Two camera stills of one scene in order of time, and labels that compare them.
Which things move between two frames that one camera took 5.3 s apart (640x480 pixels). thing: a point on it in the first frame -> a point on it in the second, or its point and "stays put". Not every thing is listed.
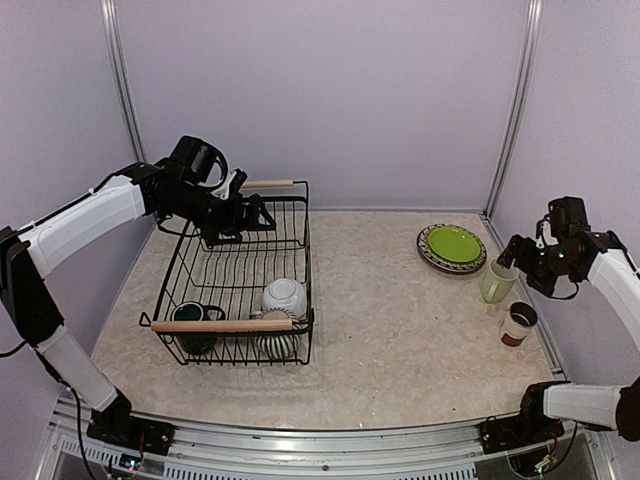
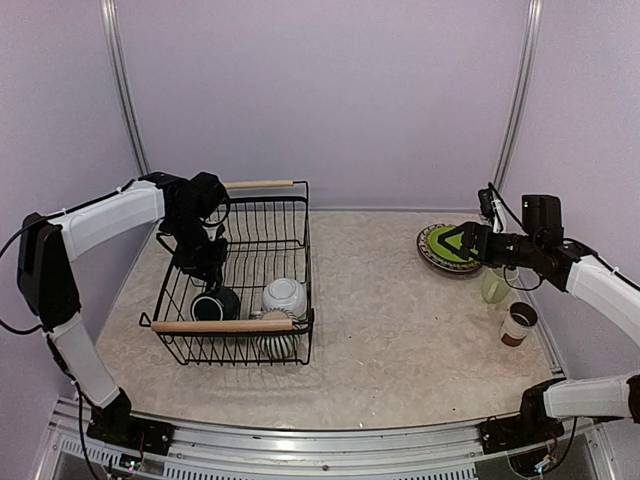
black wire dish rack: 245,302 stays put
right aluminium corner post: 534,24 stays put
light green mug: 498,281 stays put
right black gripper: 546,285 -> 472,229
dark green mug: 196,343 -> 218,305
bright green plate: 454,244 stays put
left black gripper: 234,223 -> 210,266
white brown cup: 518,323 stays put
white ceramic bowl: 285,293 stays put
